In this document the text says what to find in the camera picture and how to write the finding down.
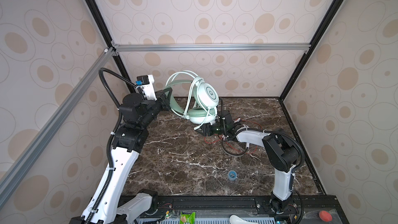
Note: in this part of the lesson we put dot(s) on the horizontal aluminium rail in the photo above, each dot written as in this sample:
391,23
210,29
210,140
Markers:
211,47

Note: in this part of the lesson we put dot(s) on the mint green headphones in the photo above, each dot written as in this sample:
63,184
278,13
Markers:
202,102

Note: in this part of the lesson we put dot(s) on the white spoon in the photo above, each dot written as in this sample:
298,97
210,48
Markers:
234,219

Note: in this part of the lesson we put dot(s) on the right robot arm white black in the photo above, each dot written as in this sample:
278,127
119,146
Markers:
284,153

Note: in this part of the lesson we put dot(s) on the green snack packet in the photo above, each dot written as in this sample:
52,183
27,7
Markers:
187,218

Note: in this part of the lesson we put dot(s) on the red round button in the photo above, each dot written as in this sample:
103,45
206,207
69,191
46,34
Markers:
325,216

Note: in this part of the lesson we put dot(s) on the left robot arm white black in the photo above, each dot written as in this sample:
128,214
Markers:
126,141

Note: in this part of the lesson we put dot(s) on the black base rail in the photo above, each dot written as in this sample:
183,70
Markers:
253,209

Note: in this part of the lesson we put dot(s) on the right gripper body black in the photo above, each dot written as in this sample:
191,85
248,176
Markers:
215,129

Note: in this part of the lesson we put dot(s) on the white black red headphones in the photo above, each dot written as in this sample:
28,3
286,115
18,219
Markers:
231,146

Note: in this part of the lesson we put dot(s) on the black vertical frame post left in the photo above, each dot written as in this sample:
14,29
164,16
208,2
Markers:
103,29

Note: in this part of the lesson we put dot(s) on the black vertical frame post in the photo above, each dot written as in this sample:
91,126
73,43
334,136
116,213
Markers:
325,23
103,29

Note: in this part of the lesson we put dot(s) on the black vertical frame post right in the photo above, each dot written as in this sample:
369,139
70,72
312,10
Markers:
325,23

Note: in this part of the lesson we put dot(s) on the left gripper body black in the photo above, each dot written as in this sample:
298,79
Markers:
162,103

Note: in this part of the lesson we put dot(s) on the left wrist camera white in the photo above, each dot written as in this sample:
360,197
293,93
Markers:
145,84

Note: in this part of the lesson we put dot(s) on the small blue tape roll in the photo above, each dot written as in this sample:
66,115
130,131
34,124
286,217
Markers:
232,175

